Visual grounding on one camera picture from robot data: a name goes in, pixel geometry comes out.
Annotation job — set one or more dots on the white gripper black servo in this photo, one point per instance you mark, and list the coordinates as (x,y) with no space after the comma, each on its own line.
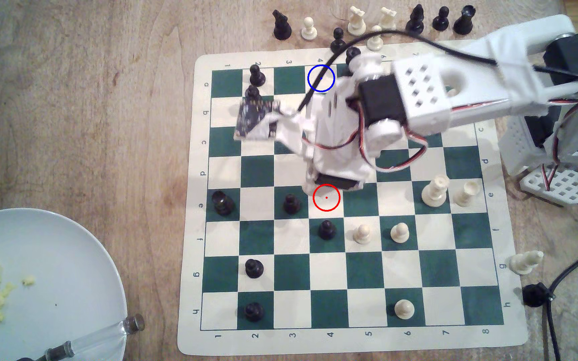
(335,181)

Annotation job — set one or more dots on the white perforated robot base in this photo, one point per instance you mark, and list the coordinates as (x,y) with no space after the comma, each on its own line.
(565,188)

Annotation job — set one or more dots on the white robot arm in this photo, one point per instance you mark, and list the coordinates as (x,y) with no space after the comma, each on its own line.
(449,113)

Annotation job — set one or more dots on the black chess pawn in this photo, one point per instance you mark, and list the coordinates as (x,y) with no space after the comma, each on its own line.
(254,268)
(338,39)
(256,76)
(254,311)
(326,229)
(291,203)
(440,19)

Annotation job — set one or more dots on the white chess pawn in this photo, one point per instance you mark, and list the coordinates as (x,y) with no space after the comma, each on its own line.
(399,232)
(363,234)
(404,309)
(309,29)
(375,40)

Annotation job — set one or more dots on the black chess rook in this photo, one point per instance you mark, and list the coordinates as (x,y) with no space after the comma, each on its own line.
(463,20)
(223,203)

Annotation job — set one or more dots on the green white chess board mat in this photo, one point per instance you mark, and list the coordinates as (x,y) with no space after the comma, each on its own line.
(349,281)

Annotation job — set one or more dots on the tall black chess queen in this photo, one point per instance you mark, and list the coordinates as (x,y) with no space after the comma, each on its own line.
(253,92)

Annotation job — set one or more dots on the tall black chess king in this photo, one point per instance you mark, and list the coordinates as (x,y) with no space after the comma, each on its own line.
(353,53)

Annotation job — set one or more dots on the white chess rook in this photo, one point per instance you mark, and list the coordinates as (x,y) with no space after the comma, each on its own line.
(466,193)

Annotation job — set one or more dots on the white chess knight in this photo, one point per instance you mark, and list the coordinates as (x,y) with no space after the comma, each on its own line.
(357,20)
(388,19)

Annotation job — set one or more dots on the black chess knight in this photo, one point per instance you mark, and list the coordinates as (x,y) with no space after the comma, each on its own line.
(415,20)

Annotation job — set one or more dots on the white chess bishop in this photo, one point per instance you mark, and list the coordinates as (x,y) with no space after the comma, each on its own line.
(525,262)

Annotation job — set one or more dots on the pale blue plate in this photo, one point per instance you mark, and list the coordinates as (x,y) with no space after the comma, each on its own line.
(58,270)

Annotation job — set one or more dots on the small yellow food crumb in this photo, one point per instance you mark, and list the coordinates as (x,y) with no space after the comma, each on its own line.
(28,280)

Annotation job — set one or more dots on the gripper camera board with mount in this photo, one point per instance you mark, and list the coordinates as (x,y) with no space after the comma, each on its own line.
(256,118)

